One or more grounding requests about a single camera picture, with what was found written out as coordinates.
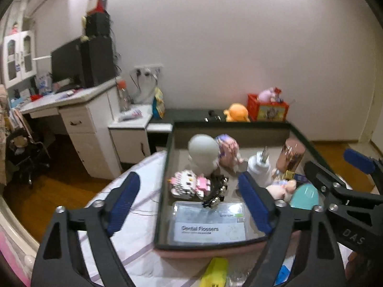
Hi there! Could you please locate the teal oval case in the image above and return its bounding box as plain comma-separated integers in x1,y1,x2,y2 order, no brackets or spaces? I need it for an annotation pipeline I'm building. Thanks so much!
290,183,319,210

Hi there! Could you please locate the small blue gold box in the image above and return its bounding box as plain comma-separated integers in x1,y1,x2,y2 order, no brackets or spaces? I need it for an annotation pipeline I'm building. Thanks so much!
283,170,310,184

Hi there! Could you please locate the rose gold metal tin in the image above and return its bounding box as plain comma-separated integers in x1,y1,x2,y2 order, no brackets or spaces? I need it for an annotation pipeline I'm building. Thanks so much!
276,138,306,172

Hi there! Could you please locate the white power adapter plug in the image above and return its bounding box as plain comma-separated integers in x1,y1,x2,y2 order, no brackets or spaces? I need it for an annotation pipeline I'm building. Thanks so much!
247,146,271,188

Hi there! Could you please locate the clear glass bottle with cork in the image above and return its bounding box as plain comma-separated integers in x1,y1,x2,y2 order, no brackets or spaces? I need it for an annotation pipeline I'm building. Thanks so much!
225,268,251,287

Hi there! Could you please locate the black rhinestone hair clip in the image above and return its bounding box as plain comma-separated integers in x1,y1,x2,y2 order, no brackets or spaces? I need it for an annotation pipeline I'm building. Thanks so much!
202,174,229,209

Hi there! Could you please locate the white astronaut figurine silver visor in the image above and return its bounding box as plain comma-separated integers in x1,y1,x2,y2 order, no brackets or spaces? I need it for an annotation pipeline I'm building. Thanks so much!
188,134,220,177

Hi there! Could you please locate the dental flossers clear pack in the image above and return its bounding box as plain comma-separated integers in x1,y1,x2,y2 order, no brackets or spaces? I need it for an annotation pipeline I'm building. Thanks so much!
168,201,247,246

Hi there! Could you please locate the white pink block kitty figure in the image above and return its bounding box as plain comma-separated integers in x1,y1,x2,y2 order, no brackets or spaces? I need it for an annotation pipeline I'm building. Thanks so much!
168,170,211,199

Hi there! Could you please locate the pale pink pig doll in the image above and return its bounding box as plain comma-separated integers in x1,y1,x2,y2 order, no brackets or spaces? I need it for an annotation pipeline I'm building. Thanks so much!
266,179,297,203

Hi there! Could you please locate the pink building block figure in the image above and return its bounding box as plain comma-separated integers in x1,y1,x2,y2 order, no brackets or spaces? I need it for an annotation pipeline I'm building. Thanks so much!
215,134,244,172

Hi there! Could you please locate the pink blanket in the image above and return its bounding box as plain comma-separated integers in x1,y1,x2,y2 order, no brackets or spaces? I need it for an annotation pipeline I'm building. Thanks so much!
1,227,30,286

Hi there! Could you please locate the blue flat plastic piece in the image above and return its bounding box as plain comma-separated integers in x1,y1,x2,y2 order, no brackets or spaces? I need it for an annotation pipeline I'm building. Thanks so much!
274,265,290,286

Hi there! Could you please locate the red printed storage crate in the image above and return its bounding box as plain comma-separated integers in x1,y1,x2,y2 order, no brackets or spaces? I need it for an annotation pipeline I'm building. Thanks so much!
247,94,290,122

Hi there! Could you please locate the black office chair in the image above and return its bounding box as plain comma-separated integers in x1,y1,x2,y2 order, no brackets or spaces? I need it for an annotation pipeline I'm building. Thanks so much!
5,107,52,189

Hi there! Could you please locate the pink plush toy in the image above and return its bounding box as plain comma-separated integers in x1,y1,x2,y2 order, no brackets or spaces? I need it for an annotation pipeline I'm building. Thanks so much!
257,87,282,103

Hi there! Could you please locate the orange octopus plush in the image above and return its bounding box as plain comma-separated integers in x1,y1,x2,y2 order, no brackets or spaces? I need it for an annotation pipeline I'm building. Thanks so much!
223,103,250,122

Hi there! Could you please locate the pink box with black rim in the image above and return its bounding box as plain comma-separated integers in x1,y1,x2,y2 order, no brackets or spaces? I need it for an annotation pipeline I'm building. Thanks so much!
148,121,332,259

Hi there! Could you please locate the white low side cabinet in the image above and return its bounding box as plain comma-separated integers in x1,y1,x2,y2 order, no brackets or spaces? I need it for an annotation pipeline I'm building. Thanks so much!
107,104,175,165

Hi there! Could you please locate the white desk with drawers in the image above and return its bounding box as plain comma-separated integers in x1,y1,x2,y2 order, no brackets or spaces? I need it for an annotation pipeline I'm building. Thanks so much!
20,79,121,180

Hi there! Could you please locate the orange capped water bottle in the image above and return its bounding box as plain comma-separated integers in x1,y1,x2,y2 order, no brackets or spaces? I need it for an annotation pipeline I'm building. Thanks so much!
117,80,131,112

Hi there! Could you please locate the yellow blue snack bag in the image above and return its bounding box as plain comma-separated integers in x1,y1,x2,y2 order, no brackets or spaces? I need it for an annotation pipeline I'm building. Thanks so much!
152,87,166,119

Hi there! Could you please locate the black computer monitor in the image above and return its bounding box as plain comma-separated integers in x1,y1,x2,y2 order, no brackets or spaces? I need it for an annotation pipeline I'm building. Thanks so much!
51,38,82,93

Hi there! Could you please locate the white glass door cabinet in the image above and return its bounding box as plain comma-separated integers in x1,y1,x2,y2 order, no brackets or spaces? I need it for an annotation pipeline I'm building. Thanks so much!
2,30,36,89

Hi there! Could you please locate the black speaker box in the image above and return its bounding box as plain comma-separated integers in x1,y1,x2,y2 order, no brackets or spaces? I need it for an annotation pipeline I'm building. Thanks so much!
85,12,110,38

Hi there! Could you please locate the red desk calendar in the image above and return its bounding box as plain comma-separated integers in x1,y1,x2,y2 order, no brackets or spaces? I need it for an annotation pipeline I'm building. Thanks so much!
86,0,107,15

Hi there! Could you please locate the white wall power strip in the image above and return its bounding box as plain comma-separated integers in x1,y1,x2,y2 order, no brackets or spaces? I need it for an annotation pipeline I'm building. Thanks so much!
133,64,163,77

